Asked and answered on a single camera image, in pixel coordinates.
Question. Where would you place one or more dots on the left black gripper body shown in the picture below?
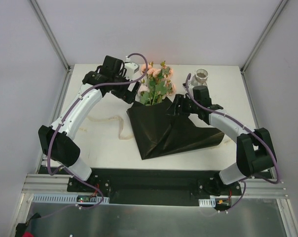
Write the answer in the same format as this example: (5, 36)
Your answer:
(129, 93)

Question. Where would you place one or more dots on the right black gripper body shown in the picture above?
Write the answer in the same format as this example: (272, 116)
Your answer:
(178, 106)

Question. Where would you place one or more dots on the pale pink flower stem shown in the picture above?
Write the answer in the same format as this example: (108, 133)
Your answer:
(146, 94)

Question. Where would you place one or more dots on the black wrapping paper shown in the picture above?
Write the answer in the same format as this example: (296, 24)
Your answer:
(158, 134)

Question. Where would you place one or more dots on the cream ribbon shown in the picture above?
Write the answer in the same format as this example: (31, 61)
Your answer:
(95, 128)

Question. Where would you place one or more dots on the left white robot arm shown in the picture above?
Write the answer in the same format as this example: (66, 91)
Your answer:
(57, 140)

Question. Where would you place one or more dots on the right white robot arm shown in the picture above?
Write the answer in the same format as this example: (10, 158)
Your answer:
(254, 148)

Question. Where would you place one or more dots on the white ribbed vase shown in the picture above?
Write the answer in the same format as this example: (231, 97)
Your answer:
(199, 77)

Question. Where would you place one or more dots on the red object bottom corner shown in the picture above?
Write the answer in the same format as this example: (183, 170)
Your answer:
(24, 234)

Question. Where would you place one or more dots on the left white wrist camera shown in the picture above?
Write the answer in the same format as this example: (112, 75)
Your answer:
(131, 68)

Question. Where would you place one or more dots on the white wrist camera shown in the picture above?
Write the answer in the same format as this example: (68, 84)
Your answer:
(131, 68)
(189, 86)

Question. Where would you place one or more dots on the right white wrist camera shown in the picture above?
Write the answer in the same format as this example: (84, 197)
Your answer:
(189, 86)

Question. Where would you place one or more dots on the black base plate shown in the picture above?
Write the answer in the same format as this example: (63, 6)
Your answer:
(154, 187)

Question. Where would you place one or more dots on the right white cable duct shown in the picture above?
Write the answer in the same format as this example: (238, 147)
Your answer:
(211, 202)

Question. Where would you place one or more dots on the white cable duct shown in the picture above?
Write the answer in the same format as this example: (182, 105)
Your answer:
(69, 199)
(211, 202)

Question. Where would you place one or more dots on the left aluminium frame post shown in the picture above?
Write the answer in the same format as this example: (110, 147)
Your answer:
(49, 33)

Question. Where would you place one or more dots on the aluminium frame post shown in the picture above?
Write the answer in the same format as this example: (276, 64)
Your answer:
(271, 22)
(49, 33)

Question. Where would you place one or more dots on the left white cable duct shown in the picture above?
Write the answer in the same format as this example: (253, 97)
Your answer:
(69, 199)

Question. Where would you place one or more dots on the right aluminium frame post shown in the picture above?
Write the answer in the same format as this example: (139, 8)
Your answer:
(271, 22)

